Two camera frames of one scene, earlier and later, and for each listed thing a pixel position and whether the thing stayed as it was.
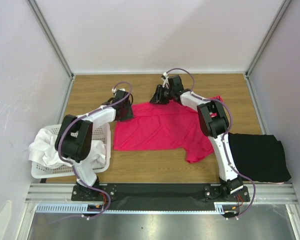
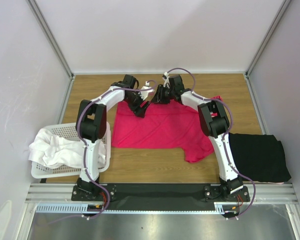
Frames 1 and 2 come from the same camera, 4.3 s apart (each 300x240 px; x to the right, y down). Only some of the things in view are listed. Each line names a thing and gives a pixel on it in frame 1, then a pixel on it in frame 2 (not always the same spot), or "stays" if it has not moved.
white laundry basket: (100, 134) stays
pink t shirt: (169, 125) stays
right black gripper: (159, 94) stays
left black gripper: (129, 115) -> (140, 111)
